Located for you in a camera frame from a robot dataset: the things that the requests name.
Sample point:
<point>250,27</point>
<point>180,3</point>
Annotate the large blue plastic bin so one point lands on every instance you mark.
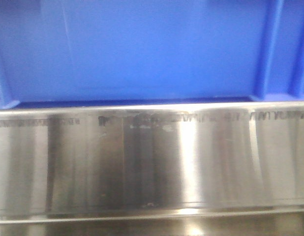
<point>87,52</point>

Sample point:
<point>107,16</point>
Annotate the stainless steel shelf rail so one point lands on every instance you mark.
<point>221,169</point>

